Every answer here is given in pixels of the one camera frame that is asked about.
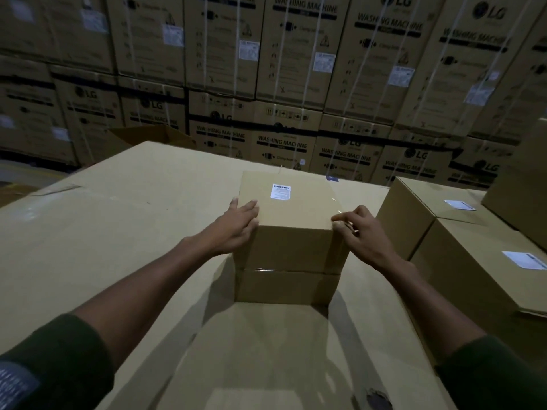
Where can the person's right hand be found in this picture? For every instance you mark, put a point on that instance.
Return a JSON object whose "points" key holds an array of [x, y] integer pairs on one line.
{"points": [[369, 241]]}

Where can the person's left hand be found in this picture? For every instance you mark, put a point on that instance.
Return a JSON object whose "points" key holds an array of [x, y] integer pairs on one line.
{"points": [[228, 232]]}

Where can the person's right thumb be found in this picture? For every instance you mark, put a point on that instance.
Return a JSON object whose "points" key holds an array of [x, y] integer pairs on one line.
{"points": [[344, 216]]}

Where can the person's left fingers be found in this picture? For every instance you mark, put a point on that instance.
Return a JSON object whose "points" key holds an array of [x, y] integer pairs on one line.
{"points": [[247, 212]]}

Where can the small taped cardboard box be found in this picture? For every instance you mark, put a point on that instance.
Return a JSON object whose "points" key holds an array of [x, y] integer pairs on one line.
{"points": [[295, 243]]}

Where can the person's left forearm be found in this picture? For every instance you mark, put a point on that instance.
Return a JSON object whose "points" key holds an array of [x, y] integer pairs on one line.
{"points": [[149, 286]]}

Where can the person's right forearm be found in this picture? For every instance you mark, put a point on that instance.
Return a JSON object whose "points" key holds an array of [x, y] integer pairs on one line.
{"points": [[427, 307]]}

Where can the white barcode label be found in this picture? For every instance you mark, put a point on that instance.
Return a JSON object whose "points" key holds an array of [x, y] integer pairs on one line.
{"points": [[280, 192]]}

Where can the medium cardboard box with label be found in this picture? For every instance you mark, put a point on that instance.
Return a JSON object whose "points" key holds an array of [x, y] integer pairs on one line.
{"points": [[410, 209]]}

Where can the white shipping label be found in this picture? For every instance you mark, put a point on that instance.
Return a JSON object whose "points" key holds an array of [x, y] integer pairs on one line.
{"points": [[459, 205], [524, 260]]}

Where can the very large flat cardboard carton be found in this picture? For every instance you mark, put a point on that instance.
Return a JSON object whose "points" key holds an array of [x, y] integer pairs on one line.
{"points": [[128, 217]]}

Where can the open cardboard box flaps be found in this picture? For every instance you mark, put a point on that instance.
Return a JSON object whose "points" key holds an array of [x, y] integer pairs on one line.
{"points": [[145, 134]]}

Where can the long cardboard box with label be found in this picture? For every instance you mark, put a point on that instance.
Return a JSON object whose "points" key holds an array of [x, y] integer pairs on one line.
{"points": [[470, 268]]}

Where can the stack of printed appliance cartons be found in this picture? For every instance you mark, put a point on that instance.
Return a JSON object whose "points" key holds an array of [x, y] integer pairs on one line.
{"points": [[299, 59]]}

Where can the plain tall cardboard box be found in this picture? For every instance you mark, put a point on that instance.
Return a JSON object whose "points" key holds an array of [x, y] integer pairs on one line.
{"points": [[521, 196]]}

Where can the dark green right sleeve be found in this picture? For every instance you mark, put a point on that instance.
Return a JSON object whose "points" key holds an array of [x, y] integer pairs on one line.
{"points": [[495, 380]]}

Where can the dark green sleeve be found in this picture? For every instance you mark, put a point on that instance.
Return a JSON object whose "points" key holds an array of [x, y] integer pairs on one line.
{"points": [[55, 367], [495, 380]]}

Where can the dark green left sleeve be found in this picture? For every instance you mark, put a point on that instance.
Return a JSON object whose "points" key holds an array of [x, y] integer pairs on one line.
{"points": [[55, 367]]}

